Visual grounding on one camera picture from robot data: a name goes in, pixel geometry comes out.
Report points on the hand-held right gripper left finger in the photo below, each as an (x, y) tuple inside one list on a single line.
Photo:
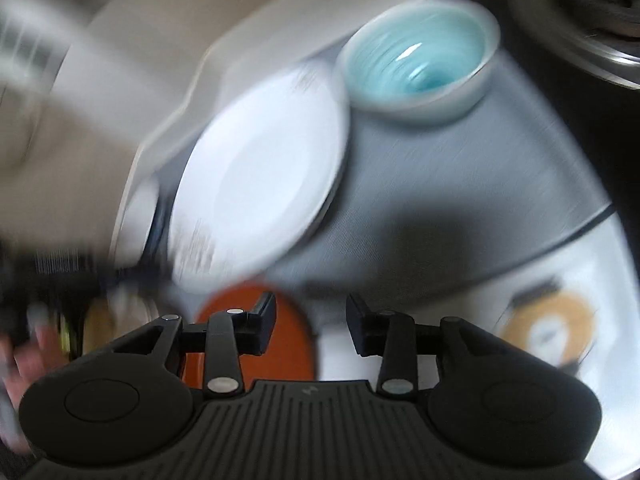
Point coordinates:
[(264, 321)]

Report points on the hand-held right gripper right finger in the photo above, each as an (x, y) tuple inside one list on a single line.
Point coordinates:
[(356, 321)]

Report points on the large white plate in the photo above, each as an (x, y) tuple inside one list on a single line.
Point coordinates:
[(255, 180)]

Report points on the light blue bowl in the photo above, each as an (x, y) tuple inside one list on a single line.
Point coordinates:
[(417, 55)]

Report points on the person's left hand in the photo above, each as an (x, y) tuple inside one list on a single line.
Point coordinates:
[(35, 360)]

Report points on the orange round plate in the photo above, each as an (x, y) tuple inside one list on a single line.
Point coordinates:
[(290, 330)]

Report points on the grey place mat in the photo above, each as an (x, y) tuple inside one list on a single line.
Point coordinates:
[(450, 175)]

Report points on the metal stove burner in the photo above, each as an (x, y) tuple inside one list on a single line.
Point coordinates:
[(575, 15)]

